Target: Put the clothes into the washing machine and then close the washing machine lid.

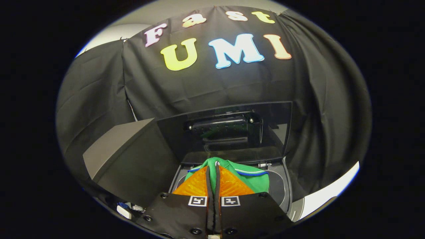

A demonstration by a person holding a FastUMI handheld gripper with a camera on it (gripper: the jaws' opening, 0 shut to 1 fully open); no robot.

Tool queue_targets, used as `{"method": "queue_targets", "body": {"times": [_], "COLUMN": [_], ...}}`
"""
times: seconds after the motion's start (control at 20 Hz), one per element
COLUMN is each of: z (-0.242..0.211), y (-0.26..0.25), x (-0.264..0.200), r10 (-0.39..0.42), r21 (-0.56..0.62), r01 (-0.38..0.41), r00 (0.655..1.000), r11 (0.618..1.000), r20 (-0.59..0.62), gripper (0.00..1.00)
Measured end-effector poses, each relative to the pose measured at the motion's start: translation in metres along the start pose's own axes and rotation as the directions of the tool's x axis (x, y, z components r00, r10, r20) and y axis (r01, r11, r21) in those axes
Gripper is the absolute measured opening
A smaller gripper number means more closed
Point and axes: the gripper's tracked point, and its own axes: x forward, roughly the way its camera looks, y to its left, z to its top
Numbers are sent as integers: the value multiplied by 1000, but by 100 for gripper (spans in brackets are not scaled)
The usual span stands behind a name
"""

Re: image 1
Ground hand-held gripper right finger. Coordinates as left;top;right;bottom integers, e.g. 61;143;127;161
214;165;295;239

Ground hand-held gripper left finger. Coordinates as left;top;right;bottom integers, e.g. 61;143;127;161
136;165;215;239

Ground green polo shirt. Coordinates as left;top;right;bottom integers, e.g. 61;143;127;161
184;157;270;195

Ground dark washing machine lid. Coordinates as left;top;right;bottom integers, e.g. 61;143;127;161
156;101;293;165

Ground small white box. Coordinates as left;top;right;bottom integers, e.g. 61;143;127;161
116;202;132;220

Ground grey cabinet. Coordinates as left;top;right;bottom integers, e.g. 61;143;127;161
82;118;182;208

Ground black backdrop cloth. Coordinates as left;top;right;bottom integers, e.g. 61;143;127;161
56;5;372;203

